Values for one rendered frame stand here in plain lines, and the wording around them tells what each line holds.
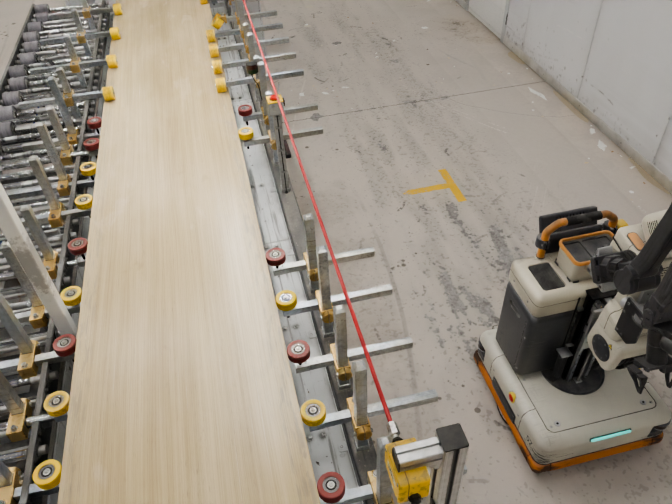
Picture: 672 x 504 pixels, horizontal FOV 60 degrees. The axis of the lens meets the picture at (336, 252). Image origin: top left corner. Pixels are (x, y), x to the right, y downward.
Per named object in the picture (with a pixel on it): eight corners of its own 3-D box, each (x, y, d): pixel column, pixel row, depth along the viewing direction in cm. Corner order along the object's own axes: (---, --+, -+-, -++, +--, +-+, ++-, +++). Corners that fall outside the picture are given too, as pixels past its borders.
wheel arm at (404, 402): (434, 394, 198) (435, 387, 195) (437, 403, 196) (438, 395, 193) (308, 424, 192) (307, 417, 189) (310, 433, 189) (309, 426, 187)
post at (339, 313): (347, 388, 221) (343, 302, 189) (349, 396, 218) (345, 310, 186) (338, 390, 220) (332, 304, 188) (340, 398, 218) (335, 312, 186)
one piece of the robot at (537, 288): (487, 351, 288) (515, 220, 232) (589, 328, 296) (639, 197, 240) (519, 409, 264) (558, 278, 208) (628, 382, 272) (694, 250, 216)
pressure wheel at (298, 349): (297, 380, 205) (294, 360, 198) (285, 365, 210) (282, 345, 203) (316, 369, 209) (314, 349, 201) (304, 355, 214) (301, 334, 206)
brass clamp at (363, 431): (362, 402, 197) (362, 394, 194) (374, 438, 187) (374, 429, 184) (345, 407, 196) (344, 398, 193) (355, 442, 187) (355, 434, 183)
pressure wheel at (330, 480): (349, 510, 171) (348, 492, 163) (323, 519, 170) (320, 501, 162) (341, 485, 177) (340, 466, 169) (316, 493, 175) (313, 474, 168)
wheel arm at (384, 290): (389, 290, 234) (390, 282, 231) (392, 296, 231) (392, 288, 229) (282, 312, 228) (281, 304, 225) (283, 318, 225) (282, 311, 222)
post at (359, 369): (365, 443, 201) (363, 357, 169) (368, 453, 198) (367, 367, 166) (355, 446, 201) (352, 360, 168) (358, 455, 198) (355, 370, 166)
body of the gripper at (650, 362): (679, 368, 170) (681, 345, 168) (647, 374, 169) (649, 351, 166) (663, 358, 176) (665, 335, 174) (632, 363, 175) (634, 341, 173)
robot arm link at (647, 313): (670, 301, 169) (642, 307, 168) (701, 317, 158) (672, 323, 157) (668, 338, 173) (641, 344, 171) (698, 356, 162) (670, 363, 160)
